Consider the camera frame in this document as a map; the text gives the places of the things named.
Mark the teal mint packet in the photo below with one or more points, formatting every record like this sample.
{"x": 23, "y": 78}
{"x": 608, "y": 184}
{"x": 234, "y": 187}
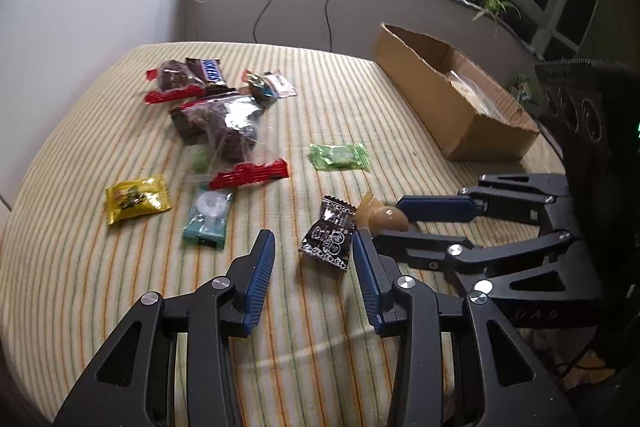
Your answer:
{"x": 207, "y": 219}

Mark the small brown chocolate bar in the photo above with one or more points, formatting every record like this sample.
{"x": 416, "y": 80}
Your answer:
{"x": 210, "y": 72}

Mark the green candy packet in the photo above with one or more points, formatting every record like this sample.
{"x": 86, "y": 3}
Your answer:
{"x": 340, "y": 157}

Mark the caramel-coloured candy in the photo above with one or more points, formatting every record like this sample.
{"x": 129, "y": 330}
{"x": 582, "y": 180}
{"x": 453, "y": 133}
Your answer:
{"x": 387, "y": 218}

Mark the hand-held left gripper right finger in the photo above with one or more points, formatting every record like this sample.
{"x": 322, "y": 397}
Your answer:
{"x": 367, "y": 282}

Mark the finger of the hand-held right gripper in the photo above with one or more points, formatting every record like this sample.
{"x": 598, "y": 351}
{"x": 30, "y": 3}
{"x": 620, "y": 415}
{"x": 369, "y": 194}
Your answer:
{"x": 420, "y": 244}
{"x": 435, "y": 209}

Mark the green printed box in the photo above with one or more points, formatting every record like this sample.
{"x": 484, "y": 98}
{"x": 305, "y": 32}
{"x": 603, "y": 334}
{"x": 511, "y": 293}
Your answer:
{"x": 523, "y": 89}

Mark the clear-wrapped green candy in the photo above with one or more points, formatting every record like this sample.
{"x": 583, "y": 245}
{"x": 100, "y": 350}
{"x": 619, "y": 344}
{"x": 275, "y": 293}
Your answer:
{"x": 200, "y": 162}

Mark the yellow candy packet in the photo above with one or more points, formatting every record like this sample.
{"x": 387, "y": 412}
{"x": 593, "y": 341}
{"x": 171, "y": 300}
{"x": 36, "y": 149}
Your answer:
{"x": 137, "y": 199}

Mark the red-ended chocolate cake packet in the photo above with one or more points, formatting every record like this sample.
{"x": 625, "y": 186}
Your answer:
{"x": 172, "y": 79}

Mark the dark brown chocolate bar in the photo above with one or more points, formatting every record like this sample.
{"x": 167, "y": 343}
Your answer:
{"x": 186, "y": 127}

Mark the small pink candy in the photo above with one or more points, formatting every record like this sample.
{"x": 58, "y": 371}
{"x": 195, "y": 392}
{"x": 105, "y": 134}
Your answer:
{"x": 280, "y": 83}

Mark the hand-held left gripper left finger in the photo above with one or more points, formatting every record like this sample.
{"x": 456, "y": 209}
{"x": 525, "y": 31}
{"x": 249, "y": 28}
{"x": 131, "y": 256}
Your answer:
{"x": 261, "y": 279}

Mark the striped blanket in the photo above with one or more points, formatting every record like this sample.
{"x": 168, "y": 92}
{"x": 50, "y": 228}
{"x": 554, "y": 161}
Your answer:
{"x": 100, "y": 307}

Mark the small teal candy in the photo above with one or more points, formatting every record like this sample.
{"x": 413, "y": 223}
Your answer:
{"x": 260, "y": 89}

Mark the cardboard box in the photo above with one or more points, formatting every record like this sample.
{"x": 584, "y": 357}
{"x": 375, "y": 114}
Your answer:
{"x": 425, "y": 102}

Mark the black patterned candy packet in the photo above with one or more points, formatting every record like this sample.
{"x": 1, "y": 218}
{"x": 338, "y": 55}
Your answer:
{"x": 327, "y": 234}

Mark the clear red-ended cake packet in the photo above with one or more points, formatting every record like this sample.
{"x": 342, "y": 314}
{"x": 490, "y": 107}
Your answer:
{"x": 232, "y": 127}

